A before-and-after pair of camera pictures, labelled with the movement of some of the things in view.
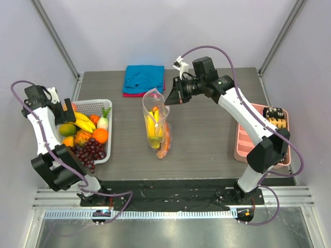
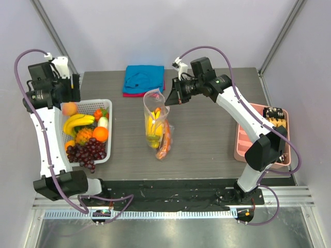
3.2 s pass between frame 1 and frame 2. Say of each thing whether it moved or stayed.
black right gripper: stayed
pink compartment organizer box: stayed
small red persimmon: moved
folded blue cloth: stayed
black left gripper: moved
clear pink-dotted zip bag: stayed
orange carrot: stayed
